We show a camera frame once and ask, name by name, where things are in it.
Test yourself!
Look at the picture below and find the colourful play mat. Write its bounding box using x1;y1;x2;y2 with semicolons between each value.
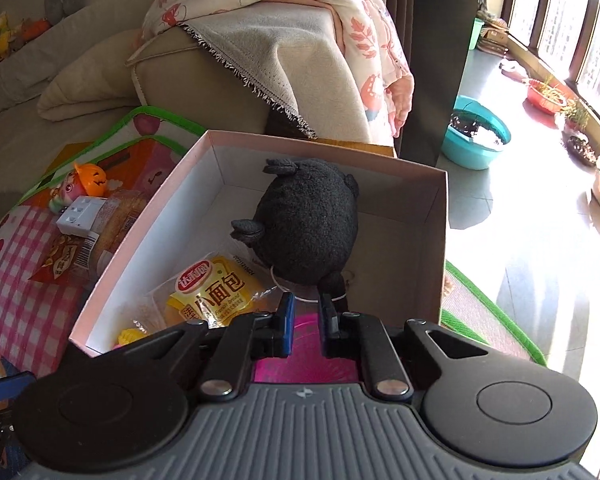
0;106;548;480

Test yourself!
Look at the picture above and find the teal plastic basin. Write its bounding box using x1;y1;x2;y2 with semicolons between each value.
440;95;512;171

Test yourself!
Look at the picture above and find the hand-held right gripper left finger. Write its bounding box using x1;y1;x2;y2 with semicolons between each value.
107;292;297;401

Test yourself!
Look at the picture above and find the pink cardboard box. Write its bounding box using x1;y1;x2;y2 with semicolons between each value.
69;129;451;358

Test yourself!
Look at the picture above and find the black plush toy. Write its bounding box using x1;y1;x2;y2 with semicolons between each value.
230;157;361;313

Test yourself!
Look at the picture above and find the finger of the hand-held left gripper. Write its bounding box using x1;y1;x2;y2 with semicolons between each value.
0;366;36;406

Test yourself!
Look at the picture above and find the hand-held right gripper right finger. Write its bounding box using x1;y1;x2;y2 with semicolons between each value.
317;294;496;403

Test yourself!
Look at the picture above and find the folded beige blanket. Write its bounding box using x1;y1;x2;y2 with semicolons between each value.
36;27;153;122

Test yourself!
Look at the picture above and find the dark window frame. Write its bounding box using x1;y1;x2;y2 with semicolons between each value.
505;0;600;106

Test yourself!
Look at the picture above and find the beige sofa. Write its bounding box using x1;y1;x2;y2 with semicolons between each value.
0;0;401;221

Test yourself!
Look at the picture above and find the orange plush toy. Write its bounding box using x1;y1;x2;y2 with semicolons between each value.
17;17;51;43

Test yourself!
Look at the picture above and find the green plastic bucket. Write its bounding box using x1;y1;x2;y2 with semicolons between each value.
467;17;486;51

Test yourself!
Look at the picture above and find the clear bread packet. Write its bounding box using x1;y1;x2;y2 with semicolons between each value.
82;192;148;271

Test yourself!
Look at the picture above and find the floral printed blanket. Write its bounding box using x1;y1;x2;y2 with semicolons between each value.
140;0;413;138

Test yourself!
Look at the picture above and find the white power strip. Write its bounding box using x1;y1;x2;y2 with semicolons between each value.
56;195;106;236

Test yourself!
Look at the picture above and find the yellow bread packet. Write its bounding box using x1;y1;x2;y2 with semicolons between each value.
147;252;281;333

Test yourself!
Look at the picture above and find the pumpkin hat doll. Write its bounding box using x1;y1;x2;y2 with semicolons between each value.
50;161;108;213

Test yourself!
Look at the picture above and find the light beige quilt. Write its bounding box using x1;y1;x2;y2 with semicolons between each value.
0;5;146;126

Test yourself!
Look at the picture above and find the beige fringed towel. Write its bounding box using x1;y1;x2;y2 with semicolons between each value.
177;2;348;138

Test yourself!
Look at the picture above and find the pink plastic toy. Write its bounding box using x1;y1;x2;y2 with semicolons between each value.
250;310;366;386

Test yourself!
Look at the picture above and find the small yellow toy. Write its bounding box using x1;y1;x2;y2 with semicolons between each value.
114;327;151;349

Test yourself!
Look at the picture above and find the brown plush toy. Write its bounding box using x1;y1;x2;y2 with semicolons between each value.
9;21;30;52

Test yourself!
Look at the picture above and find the red snack packet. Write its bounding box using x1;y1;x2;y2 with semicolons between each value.
32;232;101;283

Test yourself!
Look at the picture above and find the dark plant pot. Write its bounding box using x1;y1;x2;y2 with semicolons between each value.
562;132;598;166

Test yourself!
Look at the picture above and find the red plant pot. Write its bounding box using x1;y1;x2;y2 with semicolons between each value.
526;79;567;115

